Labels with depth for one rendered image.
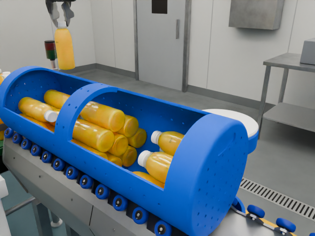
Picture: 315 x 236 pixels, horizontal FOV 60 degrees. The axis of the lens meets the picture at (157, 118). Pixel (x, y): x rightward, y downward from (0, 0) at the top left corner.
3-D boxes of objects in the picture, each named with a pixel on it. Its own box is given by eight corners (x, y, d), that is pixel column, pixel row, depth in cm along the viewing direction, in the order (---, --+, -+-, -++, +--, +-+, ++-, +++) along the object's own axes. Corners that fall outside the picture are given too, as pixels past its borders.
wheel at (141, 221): (148, 211, 68) (152, 211, 70) (136, 202, 71) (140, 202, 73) (139, 228, 68) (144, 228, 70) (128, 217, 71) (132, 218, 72)
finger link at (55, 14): (55, 27, 103) (56, 2, 100) (48, 26, 107) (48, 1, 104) (63, 28, 106) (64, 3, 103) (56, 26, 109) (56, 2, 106)
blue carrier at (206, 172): (188, 267, 59) (190, 156, 47) (6, 143, 110) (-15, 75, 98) (243, 195, 79) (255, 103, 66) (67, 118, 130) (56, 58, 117)
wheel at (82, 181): (92, 177, 82) (96, 178, 83) (83, 171, 84) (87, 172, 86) (84, 191, 81) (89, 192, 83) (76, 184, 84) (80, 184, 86)
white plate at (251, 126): (193, 139, 93) (193, 142, 94) (272, 136, 95) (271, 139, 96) (180, 109, 118) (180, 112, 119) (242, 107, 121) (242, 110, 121)
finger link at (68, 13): (73, 27, 108) (66, 3, 103) (65, 26, 112) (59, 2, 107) (79, 25, 110) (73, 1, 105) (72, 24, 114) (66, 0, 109)
